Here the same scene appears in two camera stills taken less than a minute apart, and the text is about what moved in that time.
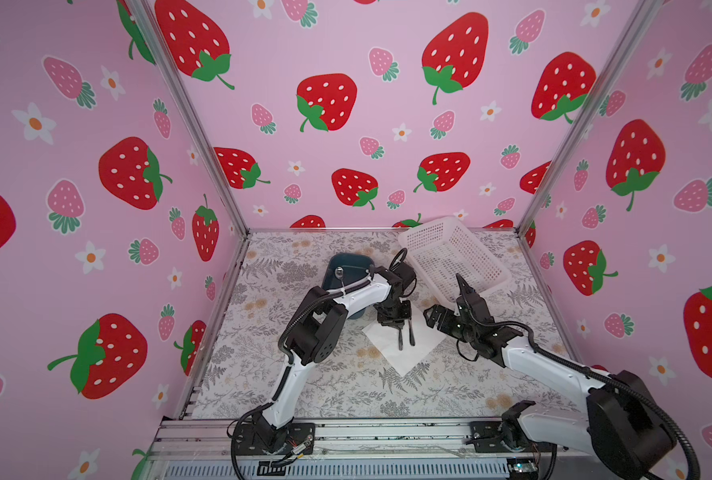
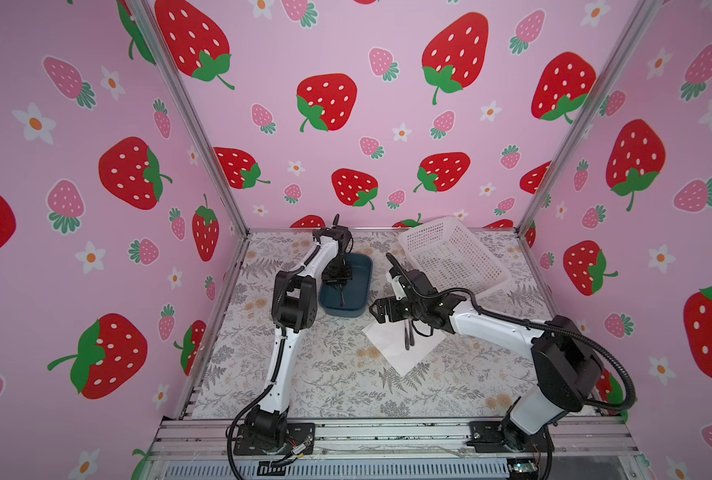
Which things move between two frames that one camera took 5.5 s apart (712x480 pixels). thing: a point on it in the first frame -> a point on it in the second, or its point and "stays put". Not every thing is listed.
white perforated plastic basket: [446, 248] stays put
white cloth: [385, 339] stays put
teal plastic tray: [346, 268] stays put
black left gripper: [403, 318] -> [347, 276]
